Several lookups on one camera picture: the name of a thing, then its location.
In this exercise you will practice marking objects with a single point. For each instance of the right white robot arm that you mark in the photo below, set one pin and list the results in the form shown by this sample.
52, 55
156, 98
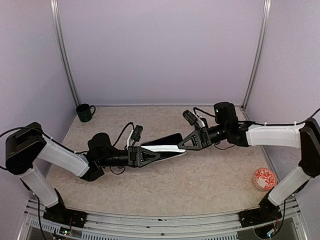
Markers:
295, 144

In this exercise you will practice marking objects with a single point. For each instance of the right aluminium frame post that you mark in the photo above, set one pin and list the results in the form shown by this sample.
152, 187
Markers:
258, 53

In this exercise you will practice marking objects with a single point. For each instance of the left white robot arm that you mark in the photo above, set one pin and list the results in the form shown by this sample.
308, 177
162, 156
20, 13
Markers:
26, 144

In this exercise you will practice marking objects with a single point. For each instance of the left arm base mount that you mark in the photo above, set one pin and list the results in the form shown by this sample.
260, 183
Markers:
62, 215

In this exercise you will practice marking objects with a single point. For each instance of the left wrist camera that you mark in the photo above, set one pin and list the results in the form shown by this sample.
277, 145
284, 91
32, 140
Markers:
134, 136

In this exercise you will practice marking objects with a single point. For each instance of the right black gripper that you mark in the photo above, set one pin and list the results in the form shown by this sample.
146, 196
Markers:
199, 136

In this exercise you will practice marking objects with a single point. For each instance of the dark green mug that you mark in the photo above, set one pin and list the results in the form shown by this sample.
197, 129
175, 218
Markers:
85, 112

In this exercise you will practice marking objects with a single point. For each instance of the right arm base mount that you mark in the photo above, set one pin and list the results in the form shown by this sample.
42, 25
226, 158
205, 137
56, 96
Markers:
264, 213

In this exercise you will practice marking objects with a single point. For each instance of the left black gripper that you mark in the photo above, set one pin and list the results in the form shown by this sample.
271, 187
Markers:
135, 156

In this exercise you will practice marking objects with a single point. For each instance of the clear camera-cutout phone case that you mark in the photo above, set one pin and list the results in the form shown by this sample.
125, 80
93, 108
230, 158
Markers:
165, 151

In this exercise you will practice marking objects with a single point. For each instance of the aluminium frame post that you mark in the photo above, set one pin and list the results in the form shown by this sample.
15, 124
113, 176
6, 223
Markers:
258, 53
63, 51

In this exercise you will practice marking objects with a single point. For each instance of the red white patterned bowl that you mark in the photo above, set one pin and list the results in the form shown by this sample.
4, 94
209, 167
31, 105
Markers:
264, 179

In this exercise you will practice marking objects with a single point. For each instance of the teal-edged smartphone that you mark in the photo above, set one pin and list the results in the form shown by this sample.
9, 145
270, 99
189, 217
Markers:
173, 139

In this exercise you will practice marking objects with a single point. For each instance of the left aluminium frame post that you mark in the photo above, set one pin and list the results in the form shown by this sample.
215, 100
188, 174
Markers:
63, 51

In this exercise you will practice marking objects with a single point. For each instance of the front aluminium rail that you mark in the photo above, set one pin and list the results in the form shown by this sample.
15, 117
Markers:
109, 226

